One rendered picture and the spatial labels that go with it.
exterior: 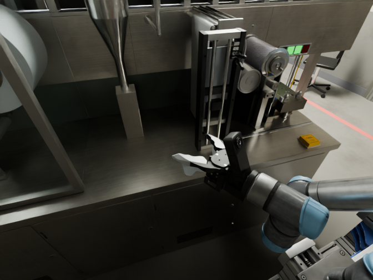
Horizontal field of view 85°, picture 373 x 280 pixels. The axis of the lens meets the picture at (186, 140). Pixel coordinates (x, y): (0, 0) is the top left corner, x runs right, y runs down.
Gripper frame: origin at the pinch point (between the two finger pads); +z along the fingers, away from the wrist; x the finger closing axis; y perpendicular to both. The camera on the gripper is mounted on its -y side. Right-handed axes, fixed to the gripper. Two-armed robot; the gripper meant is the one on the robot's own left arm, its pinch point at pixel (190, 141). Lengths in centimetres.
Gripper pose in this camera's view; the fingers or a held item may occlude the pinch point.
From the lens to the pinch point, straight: 57.2
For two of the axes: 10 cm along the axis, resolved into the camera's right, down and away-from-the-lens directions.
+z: -7.6, -4.3, 4.9
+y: -0.9, 8.2, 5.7
